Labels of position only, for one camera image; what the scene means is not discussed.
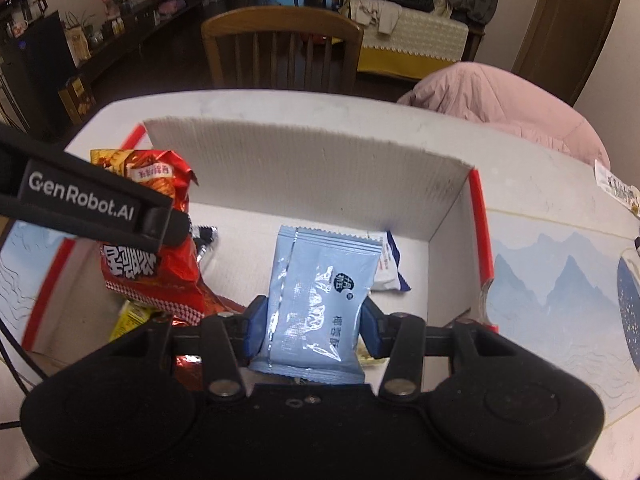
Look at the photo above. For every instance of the white blue milk candy packet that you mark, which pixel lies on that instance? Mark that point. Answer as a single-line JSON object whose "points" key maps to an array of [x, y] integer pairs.
{"points": [[387, 276]]}

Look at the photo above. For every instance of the small wrapper by lamp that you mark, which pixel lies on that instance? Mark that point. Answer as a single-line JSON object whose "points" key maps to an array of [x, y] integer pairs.
{"points": [[626, 195]]}

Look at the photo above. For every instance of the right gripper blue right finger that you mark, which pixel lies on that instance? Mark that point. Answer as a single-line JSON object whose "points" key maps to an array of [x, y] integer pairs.
{"points": [[377, 330]]}

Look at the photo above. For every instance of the brown Oreo snack packet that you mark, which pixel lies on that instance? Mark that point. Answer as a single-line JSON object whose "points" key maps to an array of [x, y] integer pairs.
{"points": [[208, 356]]}

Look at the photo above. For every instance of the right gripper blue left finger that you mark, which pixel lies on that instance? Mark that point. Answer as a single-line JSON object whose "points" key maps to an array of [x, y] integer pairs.
{"points": [[255, 317]]}

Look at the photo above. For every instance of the red chip bag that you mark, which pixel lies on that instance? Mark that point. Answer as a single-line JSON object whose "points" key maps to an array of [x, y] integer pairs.
{"points": [[162, 272]]}

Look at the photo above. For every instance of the cream yellow snack packet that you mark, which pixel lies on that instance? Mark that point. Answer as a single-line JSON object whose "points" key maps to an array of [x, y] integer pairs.
{"points": [[366, 359]]}

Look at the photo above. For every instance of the red cardboard box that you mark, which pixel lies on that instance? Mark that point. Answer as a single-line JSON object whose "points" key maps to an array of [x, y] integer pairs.
{"points": [[254, 178]]}

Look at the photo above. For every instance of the blue mountain table runner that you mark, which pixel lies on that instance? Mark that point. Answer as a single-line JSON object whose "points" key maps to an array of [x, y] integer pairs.
{"points": [[569, 295]]}

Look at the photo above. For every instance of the sofa with white cover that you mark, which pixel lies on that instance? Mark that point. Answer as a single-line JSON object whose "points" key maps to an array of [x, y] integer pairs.
{"points": [[405, 43]]}

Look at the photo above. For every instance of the yellow cardboard box on floor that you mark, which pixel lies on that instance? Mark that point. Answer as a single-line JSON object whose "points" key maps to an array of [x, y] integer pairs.
{"points": [[77, 99]]}

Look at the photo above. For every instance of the wooden door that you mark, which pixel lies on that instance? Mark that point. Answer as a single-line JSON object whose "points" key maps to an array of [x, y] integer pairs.
{"points": [[562, 44]]}

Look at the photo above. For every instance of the black sideboard cabinet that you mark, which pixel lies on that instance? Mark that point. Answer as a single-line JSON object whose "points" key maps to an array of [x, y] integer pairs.
{"points": [[36, 66]]}

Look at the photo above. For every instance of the light blue snack packet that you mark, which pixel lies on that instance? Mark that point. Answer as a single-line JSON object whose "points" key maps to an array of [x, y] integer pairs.
{"points": [[319, 281]]}

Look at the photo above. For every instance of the pink jacket on chair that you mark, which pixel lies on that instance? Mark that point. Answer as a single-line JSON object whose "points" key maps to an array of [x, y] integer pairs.
{"points": [[498, 99]]}

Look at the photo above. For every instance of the dark brown chocolate bar packet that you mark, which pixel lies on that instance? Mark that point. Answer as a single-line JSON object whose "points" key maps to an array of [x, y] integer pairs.
{"points": [[205, 240]]}

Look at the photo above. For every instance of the dark TV cabinet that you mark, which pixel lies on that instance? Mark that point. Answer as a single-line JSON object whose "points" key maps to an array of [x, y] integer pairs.
{"points": [[140, 25]]}

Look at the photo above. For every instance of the yellow minion snack packet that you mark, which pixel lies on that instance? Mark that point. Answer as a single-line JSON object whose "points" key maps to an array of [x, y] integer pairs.
{"points": [[131, 315]]}

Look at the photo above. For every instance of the wooden chair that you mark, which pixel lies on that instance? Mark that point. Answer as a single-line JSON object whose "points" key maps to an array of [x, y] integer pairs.
{"points": [[283, 48]]}

